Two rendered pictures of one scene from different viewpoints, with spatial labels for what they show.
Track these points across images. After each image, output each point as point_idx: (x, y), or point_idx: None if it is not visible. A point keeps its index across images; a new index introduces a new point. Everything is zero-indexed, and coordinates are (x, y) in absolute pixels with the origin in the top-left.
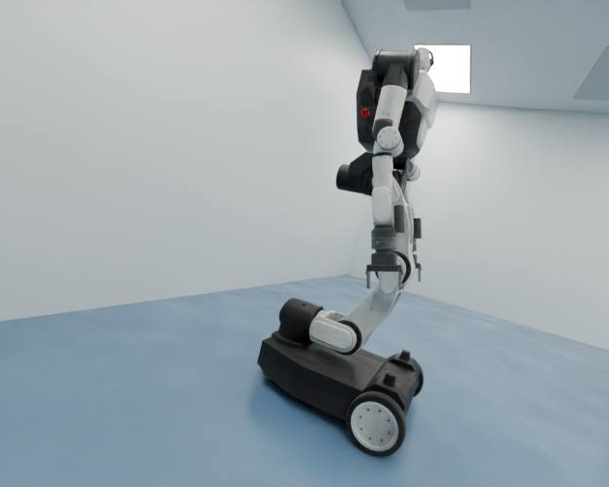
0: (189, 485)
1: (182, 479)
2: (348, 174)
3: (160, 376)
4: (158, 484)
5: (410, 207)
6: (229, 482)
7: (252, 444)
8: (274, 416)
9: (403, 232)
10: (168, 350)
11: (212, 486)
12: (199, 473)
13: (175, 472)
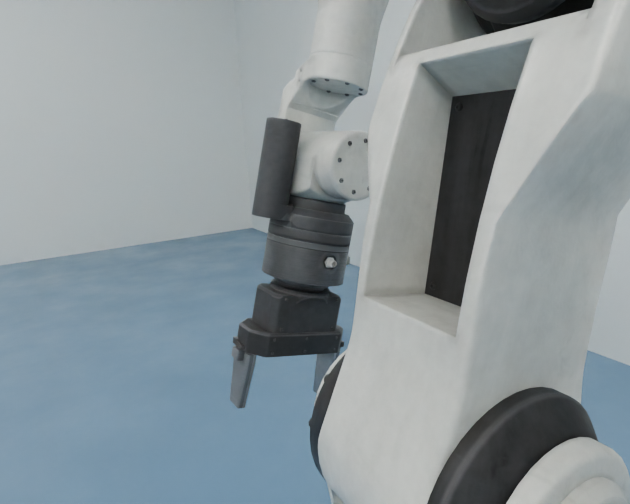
0: (289, 463)
1: (299, 460)
2: None
3: None
4: (301, 445)
5: (602, 14)
6: (278, 491)
7: None
8: None
9: (256, 215)
10: None
11: (280, 478)
12: (301, 472)
13: (309, 457)
